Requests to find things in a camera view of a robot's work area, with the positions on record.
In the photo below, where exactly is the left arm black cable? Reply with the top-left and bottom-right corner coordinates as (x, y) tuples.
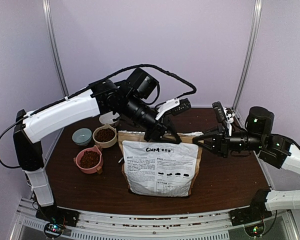
(0, 63), (198, 169)

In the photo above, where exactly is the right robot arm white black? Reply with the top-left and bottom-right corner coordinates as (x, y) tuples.
(192, 102), (300, 221)

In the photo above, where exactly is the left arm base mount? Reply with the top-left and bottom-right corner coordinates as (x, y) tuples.
(35, 206), (80, 227)

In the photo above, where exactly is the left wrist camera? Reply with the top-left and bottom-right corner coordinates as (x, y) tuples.
(155, 98), (191, 121)

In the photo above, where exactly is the white ceramic bowl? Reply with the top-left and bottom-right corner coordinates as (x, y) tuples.
(99, 111), (121, 128)

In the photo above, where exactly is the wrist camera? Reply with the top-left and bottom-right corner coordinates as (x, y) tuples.
(212, 101), (236, 137)
(155, 98), (191, 121)

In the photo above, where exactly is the front aluminium rail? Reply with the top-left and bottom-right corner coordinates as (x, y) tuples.
(8, 198), (300, 240)

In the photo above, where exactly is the aluminium frame post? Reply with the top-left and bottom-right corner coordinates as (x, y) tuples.
(232, 0), (263, 111)
(42, 0), (69, 97)

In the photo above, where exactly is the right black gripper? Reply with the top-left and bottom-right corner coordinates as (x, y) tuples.
(192, 124), (265, 159)

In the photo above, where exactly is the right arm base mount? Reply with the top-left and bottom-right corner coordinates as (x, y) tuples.
(229, 206), (272, 226)

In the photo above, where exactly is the teal ceramic bowl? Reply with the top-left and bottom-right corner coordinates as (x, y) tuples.
(72, 128), (92, 146)

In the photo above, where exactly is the right aluminium frame post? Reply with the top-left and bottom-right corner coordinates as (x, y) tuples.
(232, 0), (263, 111)

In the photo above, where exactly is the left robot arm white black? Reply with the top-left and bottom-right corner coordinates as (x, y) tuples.
(13, 64), (181, 222)

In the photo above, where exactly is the dog food bag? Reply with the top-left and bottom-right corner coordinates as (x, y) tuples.
(117, 130), (203, 198)

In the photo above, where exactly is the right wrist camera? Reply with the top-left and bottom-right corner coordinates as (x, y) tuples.
(212, 101), (236, 137)

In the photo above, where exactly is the cream pet bowl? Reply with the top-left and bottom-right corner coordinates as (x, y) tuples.
(92, 123), (117, 149)

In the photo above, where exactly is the left aluminium frame post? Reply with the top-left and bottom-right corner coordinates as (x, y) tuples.
(42, 0), (69, 97)

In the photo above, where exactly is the pink pet bowl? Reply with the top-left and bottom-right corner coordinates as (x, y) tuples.
(73, 145), (104, 175)

